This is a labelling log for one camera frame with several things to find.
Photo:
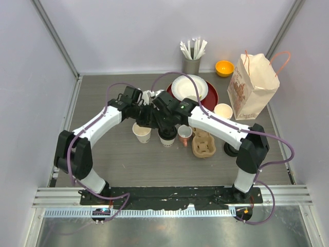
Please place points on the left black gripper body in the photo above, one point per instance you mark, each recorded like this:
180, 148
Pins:
144, 115

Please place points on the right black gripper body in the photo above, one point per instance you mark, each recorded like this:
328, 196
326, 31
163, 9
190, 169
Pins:
163, 119

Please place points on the white paper cup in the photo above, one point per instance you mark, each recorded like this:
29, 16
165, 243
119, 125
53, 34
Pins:
143, 134
167, 141

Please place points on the stack of white paper cups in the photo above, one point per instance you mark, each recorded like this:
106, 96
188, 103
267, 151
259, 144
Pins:
223, 110

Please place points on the black cup lids stack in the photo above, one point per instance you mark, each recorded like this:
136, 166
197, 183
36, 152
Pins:
229, 150

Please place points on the black cup lid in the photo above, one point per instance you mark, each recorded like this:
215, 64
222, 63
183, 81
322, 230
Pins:
168, 134

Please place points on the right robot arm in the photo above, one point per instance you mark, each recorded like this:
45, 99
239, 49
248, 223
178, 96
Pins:
248, 144

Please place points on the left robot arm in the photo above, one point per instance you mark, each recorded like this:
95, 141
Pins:
74, 149

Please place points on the paper takeout bag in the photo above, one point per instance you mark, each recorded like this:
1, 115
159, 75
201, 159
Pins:
253, 84

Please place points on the pink mug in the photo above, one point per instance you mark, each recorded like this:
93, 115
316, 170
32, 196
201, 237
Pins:
184, 133

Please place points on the white paper plate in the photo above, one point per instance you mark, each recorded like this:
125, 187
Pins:
182, 86

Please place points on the brown cardboard cup carrier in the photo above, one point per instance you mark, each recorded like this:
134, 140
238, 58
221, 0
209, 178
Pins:
203, 144

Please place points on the grey straw holder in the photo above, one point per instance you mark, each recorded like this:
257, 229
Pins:
190, 67

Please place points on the orange bowl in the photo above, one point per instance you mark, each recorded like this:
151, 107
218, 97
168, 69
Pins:
224, 68

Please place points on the white wrapped straws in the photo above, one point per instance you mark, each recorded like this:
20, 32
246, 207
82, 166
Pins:
194, 49

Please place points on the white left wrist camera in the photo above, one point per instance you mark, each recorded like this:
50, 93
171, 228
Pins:
146, 97

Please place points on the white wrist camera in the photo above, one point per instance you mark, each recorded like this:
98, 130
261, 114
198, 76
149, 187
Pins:
146, 97
154, 94

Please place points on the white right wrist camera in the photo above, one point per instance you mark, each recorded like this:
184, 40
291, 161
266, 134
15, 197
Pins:
154, 94

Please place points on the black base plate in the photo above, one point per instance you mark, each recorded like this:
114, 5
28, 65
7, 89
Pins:
175, 198

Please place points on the aluminium frame rail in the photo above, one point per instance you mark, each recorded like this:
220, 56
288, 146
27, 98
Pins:
76, 202

